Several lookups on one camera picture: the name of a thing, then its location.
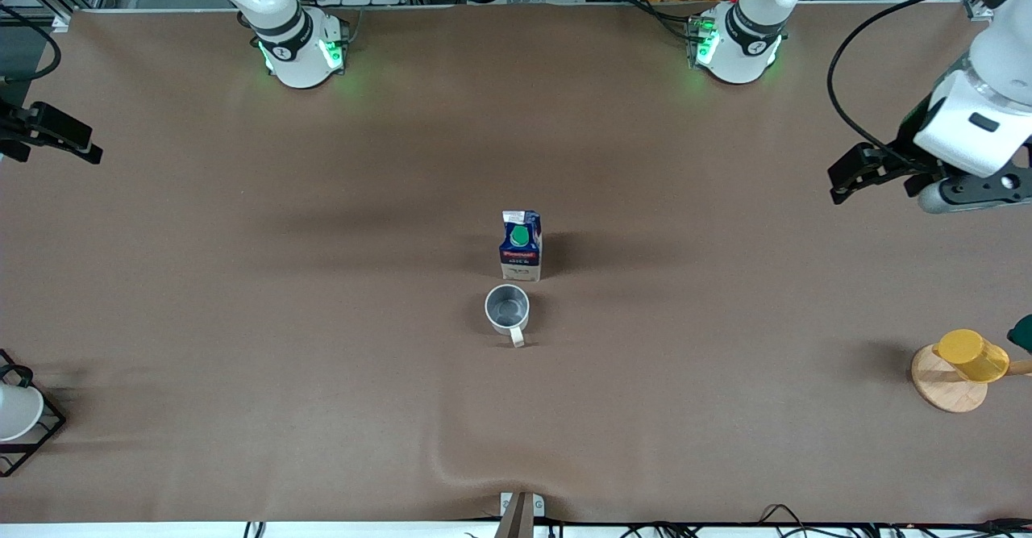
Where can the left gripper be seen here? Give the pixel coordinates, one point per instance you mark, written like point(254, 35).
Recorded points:
point(909, 148)

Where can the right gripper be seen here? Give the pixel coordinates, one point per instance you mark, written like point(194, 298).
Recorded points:
point(18, 128)

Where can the blue white milk carton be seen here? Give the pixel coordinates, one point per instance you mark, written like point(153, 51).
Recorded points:
point(520, 268)

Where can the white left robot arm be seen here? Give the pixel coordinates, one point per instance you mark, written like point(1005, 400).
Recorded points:
point(742, 46)

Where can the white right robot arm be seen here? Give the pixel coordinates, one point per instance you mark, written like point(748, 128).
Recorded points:
point(290, 54)

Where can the yellow plastic cup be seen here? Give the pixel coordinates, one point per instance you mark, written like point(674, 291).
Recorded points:
point(971, 354)

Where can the dark green object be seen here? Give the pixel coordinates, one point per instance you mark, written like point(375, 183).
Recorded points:
point(1022, 335)

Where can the round wooden board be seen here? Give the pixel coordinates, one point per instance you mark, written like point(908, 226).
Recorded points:
point(947, 393)

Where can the wooden stick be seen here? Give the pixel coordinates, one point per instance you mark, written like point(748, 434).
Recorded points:
point(1020, 368)

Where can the brown table cover cloth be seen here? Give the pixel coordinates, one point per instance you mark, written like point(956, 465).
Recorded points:
point(242, 280)

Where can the white bowl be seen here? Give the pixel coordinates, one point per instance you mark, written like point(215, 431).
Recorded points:
point(16, 413)

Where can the metal table bracket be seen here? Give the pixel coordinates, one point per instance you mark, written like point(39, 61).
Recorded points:
point(538, 506)

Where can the brown wooden post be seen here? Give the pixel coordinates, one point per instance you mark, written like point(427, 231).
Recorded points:
point(516, 522)

